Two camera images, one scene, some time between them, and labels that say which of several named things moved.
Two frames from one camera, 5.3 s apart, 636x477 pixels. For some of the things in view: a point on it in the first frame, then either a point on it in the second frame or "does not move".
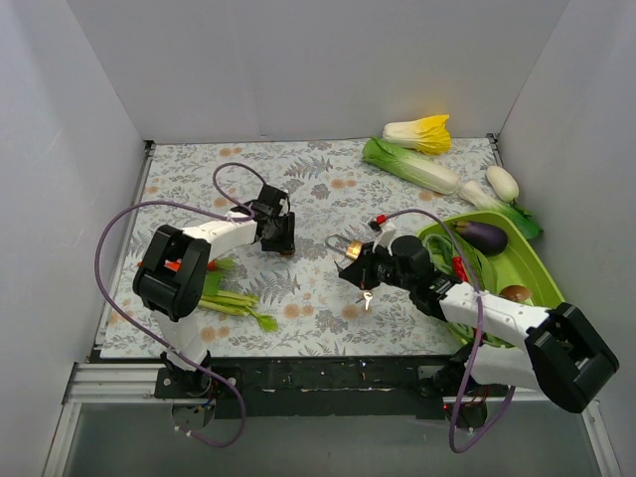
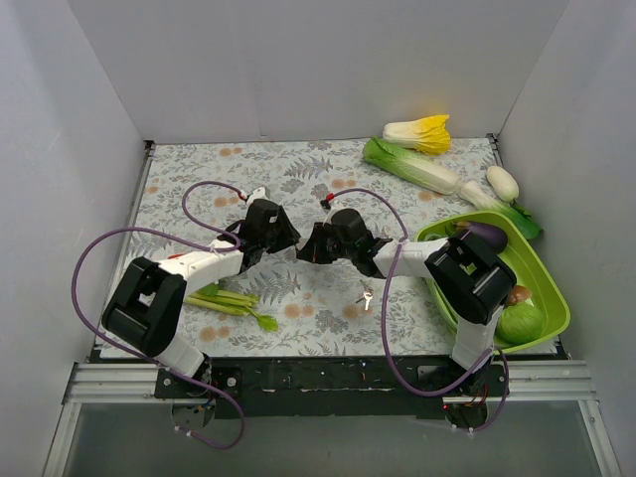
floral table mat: x=263 y=305 does not move
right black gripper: x=369 y=266 -> x=320 y=243
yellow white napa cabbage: x=430 y=134 does not move
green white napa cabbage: x=422 y=171 does not move
